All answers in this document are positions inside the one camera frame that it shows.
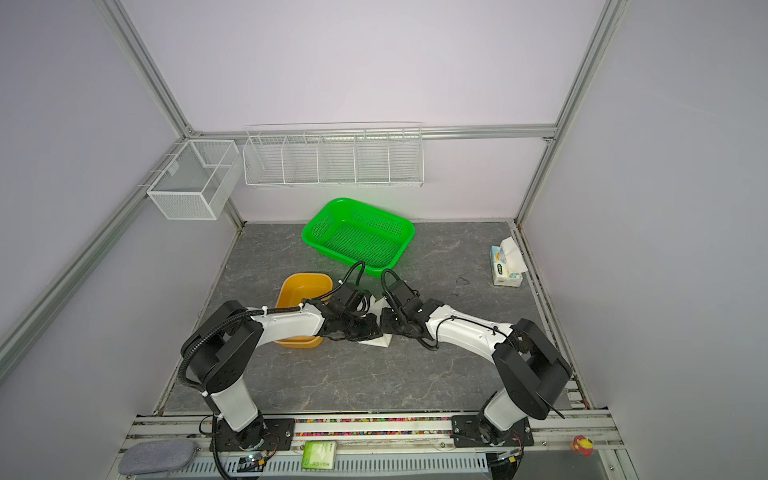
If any white wire rack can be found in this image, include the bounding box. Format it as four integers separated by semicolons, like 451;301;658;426
243;122;425;187

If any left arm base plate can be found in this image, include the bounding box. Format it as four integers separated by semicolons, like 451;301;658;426
211;417;296;452

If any white paper napkin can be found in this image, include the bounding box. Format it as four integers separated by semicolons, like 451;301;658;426
359;296;392;348

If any white mesh box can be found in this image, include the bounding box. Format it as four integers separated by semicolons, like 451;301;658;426
148;139;244;221

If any green plastic basket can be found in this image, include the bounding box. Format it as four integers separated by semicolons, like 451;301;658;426
302;198;415;279

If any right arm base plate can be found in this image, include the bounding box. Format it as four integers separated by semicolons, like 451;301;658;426
450;414;534;448

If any yellow plastic tray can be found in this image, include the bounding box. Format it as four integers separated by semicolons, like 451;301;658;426
276;273;334;349

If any grey cloth pad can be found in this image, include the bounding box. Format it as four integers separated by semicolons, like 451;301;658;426
118;439;197;476

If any tissue box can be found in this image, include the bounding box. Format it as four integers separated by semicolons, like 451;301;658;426
490;237;528;288

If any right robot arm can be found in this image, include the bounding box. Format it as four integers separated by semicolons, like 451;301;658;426
381;269;573;446

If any green card box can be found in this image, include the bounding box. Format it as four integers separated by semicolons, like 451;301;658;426
301;441;337;471

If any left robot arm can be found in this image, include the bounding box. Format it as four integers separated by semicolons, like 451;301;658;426
177;261;381;450

